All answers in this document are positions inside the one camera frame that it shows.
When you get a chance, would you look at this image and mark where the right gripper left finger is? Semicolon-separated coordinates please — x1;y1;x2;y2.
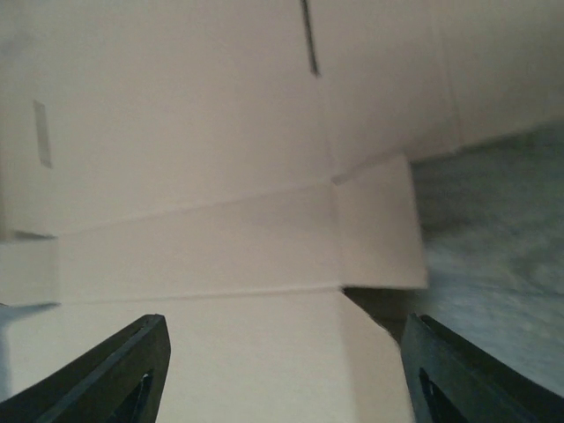
1;315;171;422

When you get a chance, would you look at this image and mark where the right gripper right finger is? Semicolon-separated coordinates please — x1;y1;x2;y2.
400;314;563;422

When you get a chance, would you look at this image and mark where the cardboard box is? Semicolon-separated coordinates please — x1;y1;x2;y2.
1;1;563;422

